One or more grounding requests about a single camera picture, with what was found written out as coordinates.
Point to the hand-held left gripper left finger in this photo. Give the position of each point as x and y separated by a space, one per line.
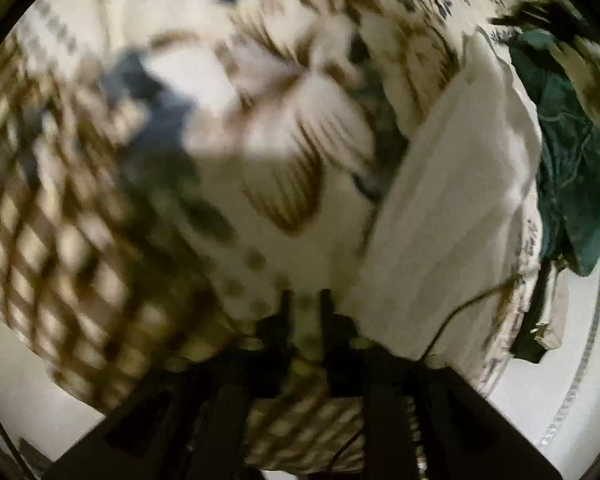
285 327

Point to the dark green garment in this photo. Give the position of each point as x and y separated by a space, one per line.
575 160

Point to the brown and blue patterned blanket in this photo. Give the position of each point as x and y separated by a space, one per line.
145 170

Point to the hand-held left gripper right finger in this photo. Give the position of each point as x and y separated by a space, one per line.
328 327

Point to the white garment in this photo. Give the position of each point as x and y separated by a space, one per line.
450 200

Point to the beige cloth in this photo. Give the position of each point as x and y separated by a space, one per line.
552 310

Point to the black and tan cloth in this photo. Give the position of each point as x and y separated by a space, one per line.
555 15

